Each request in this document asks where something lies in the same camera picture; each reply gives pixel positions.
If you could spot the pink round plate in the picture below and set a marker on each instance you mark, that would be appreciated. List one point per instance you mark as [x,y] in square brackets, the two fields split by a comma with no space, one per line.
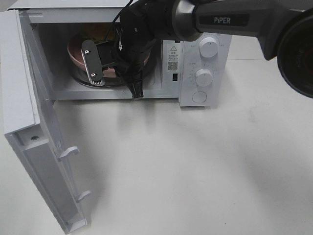
[74,50]

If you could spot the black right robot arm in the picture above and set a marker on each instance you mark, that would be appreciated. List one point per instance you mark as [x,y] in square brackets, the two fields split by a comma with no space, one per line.
[284,29]

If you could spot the white microwave oven body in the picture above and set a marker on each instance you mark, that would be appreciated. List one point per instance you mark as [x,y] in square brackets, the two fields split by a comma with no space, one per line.
[42,57]

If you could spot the white warning label sticker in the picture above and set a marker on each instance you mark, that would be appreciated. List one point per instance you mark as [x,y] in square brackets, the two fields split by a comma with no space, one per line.
[173,53]

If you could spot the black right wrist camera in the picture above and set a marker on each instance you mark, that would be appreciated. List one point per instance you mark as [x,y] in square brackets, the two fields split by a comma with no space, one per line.
[93,63]

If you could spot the white microwave knob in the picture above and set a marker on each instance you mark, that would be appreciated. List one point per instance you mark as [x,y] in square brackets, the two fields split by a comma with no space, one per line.
[203,77]
[209,47]

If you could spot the white upper microwave knob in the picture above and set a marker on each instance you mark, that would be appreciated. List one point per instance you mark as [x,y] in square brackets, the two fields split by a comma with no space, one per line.
[209,47]

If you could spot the white lower microwave knob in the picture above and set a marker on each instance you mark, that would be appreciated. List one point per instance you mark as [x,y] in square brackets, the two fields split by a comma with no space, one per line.
[203,77]

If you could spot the burger with lettuce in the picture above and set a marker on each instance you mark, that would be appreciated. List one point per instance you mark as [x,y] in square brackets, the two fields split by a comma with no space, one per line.
[97,32]

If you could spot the white microwave door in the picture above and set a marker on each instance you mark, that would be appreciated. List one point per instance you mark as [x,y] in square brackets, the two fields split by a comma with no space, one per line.
[30,122]

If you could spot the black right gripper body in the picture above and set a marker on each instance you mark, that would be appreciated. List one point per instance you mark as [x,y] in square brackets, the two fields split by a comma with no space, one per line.
[133,41]

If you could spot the glass microwave turntable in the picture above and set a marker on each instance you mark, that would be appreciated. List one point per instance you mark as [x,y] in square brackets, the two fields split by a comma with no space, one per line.
[81,76]

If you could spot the round white door release button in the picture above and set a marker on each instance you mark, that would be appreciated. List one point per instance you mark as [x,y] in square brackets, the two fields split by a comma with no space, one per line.
[199,97]

